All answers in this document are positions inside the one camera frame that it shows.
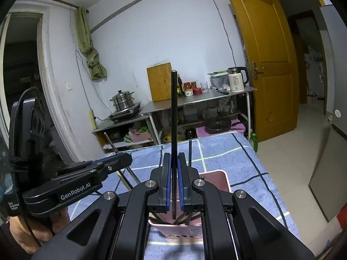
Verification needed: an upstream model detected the hanging green cloth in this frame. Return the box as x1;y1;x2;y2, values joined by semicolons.
75;6;107;81

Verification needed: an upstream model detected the clear plastic storage container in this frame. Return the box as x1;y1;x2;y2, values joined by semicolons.
208;72;231;91

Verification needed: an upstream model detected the steel shelf table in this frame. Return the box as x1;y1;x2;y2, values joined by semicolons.
139;85;257;144

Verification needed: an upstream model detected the white electric kettle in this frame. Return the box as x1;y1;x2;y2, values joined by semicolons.
227;66;249;92

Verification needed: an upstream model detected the blue checked tablecloth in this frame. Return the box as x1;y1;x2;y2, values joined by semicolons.
66;133;299;260

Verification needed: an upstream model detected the person's left hand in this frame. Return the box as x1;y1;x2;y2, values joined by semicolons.
8;206;72;247

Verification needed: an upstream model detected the pink basket with vegetables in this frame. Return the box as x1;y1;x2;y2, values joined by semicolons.
129;126;152;143

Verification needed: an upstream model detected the grey wall pipe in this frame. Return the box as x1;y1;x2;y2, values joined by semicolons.
91;0;144;31

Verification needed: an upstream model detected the person's left forearm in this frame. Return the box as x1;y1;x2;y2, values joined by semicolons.
0;222;41;260

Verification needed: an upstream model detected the steel steamer pot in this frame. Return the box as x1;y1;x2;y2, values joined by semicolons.
110;89;135;112

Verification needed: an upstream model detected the black wall cable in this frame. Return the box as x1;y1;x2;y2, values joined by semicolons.
208;0;247;56

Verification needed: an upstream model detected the white door frame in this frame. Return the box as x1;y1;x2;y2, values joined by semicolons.
0;0;79;163

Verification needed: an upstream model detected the yellow wooden door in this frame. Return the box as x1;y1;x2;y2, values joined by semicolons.
223;0;299;143

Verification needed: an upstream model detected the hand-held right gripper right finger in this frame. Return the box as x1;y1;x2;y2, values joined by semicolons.
178;152;316;260

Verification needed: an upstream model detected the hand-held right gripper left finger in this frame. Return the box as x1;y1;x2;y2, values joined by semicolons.
31;153;172;260

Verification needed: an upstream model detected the pink plastic cutlery holder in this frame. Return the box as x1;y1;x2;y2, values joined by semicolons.
148;169;232;243

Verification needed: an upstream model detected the black wok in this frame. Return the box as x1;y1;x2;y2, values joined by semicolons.
203;106;234;134

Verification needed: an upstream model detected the wooden cutting board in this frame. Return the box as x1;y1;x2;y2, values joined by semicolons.
147;62;174;102

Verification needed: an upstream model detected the black induction cooker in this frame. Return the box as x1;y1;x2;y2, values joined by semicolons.
108;101;143;121

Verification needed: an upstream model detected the black chopstick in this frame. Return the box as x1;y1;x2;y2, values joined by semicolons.
171;70;178;219

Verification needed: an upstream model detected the grey refrigerator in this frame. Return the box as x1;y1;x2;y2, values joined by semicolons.
309;4;347;223

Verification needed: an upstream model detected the low metal stand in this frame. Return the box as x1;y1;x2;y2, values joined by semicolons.
92;114;159;153

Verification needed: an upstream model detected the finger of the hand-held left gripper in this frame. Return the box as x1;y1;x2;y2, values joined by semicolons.
56;152;133;181
56;159;109;173

